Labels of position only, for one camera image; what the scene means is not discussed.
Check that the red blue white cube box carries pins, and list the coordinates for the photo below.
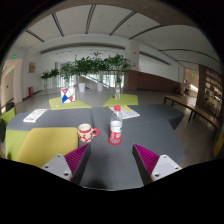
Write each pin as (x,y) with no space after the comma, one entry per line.
(68,95)

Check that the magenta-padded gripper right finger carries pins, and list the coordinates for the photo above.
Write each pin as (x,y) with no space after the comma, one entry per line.
(146,159)

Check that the wooden shelf unit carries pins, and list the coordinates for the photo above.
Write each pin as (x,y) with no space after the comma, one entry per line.
(210,90)

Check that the group of potted green plants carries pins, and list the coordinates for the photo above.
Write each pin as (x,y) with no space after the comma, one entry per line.
(86,66)

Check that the clear red-capped water bottle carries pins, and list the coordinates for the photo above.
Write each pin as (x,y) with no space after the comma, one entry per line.
(116,128)

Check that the black bag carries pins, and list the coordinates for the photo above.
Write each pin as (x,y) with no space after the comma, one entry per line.
(10,106)

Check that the person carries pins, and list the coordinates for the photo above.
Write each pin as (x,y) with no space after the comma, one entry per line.
(186,88)

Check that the thin yellow and white booklet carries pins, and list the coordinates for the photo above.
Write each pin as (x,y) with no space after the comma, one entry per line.
(130,112)

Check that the red and white mug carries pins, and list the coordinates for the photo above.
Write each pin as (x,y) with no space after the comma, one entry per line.
(85,133)

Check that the framed wall picture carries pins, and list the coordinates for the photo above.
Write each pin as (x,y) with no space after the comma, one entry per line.
(32,67)

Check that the thick white printed magazine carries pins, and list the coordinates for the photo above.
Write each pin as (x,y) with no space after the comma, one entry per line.
(34,115)

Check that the flat round red coaster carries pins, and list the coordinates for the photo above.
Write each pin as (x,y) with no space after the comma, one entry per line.
(109,142)

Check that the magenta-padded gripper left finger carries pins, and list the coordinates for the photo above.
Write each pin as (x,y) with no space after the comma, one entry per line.
(77,158)

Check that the red fire extinguisher cabinet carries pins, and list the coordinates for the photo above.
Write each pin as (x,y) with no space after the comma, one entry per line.
(30,91)

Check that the long wooden bench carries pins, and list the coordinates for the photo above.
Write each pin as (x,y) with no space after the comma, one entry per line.
(193,108)

